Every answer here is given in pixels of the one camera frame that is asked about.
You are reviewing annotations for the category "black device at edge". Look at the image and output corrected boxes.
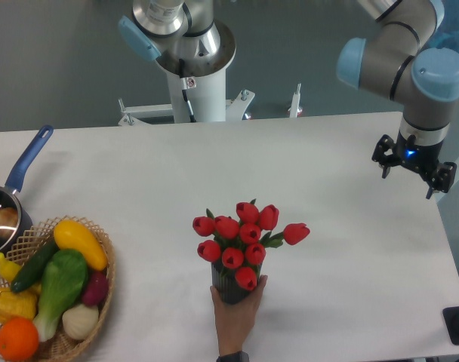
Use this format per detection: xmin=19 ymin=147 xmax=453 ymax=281
xmin=442 ymin=306 xmax=459 ymax=345

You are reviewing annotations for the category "dark sleeve forearm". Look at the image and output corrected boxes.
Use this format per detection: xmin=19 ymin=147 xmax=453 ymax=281
xmin=217 ymin=351 xmax=250 ymax=362

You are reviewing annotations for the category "bread roll in pan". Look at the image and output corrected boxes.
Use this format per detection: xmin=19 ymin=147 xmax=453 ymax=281
xmin=0 ymin=207 xmax=18 ymax=240

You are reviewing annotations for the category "woven wicker basket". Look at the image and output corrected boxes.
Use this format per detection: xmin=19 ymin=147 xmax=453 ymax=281
xmin=0 ymin=216 xmax=116 ymax=361

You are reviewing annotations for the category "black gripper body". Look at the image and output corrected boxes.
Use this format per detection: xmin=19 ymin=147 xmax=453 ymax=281
xmin=389 ymin=127 xmax=448 ymax=180

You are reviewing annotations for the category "purple red onion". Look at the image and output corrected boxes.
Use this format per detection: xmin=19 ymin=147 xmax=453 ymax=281
xmin=81 ymin=271 xmax=109 ymax=306

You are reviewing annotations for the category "green bok choy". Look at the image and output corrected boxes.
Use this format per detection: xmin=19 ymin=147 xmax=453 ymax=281
xmin=33 ymin=249 xmax=88 ymax=342

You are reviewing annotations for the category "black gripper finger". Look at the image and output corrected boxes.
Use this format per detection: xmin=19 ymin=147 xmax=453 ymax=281
xmin=371 ymin=134 xmax=399 ymax=179
xmin=426 ymin=162 xmax=457 ymax=199

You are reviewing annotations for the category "yellow corn gourd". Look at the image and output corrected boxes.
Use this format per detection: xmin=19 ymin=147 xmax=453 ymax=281
xmin=0 ymin=287 xmax=38 ymax=324

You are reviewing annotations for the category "yellow squash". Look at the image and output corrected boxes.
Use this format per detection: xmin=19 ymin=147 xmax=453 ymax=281
xmin=54 ymin=219 xmax=108 ymax=272

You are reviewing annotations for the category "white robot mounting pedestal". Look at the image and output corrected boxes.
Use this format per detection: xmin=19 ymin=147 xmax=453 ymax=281
xmin=117 ymin=69 xmax=305 ymax=127

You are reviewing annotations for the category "green cucumber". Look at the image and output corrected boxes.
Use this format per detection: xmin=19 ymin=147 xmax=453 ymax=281
xmin=10 ymin=241 xmax=59 ymax=293

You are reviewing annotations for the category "small yellow pepper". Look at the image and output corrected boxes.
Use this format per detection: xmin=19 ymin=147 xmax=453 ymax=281
xmin=0 ymin=253 xmax=22 ymax=283

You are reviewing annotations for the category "black cable on pedestal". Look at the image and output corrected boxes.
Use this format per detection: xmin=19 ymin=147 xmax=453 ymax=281
xmin=177 ymin=59 xmax=197 ymax=124

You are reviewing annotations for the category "blue handled saucepan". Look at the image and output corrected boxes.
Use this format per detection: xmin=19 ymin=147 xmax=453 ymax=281
xmin=0 ymin=125 xmax=54 ymax=253

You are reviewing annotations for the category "person's hand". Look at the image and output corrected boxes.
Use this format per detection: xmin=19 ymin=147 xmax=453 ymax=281
xmin=210 ymin=275 xmax=268 ymax=357

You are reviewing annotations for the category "dark ribbed vase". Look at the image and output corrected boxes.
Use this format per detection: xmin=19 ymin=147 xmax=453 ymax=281
xmin=211 ymin=262 xmax=262 ymax=305

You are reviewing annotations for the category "white onion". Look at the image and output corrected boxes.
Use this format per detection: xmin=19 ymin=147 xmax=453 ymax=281
xmin=62 ymin=303 xmax=99 ymax=340

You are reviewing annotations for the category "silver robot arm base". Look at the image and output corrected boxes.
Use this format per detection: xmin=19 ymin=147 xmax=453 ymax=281
xmin=118 ymin=1 xmax=236 ymax=77

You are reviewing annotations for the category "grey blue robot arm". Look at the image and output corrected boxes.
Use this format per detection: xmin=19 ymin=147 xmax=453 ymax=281
xmin=336 ymin=1 xmax=459 ymax=197

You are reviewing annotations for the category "orange fruit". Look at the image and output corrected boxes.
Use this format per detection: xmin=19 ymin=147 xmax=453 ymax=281
xmin=0 ymin=318 xmax=39 ymax=361

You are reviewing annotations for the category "red tulip bouquet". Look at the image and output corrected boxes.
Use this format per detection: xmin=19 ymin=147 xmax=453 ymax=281
xmin=193 ymin=200 xmax=310 ymax=293

